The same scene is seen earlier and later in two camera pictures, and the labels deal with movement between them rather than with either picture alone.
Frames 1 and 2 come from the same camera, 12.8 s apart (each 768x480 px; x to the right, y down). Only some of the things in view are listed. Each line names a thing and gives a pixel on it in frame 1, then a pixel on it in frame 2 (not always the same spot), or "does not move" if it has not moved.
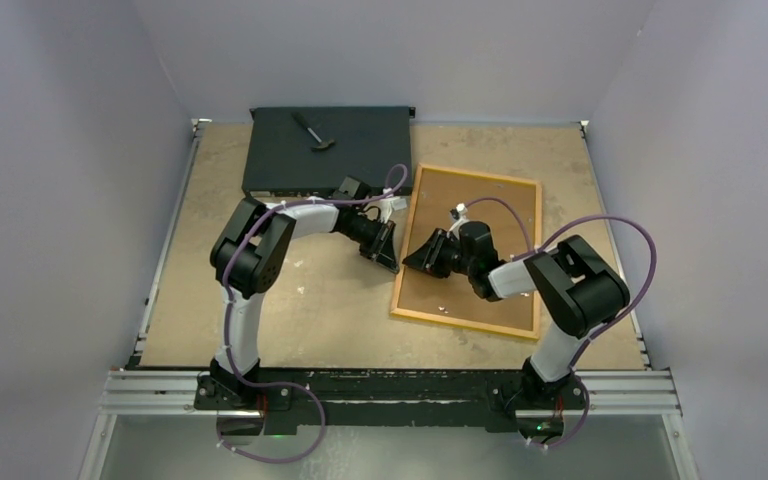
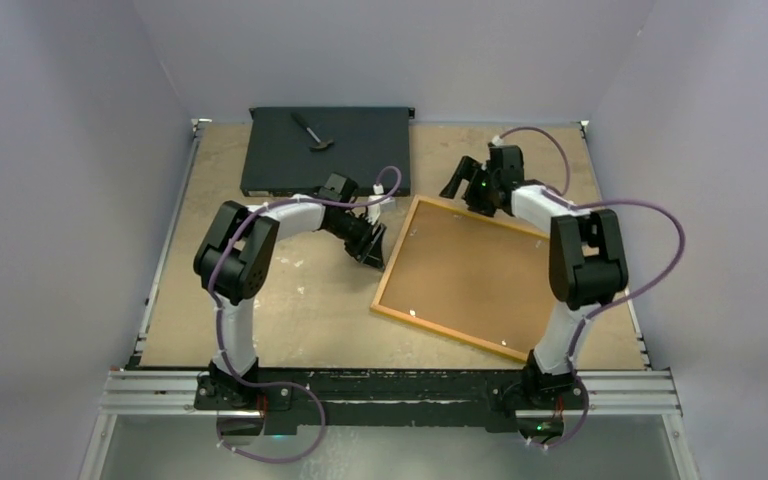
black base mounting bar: (293, 399) does not move
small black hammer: (323, 143) does not move
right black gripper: (426, 257) → (465, 171)
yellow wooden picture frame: (399, 278) → (552, 309)
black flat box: (372, 147) does not move
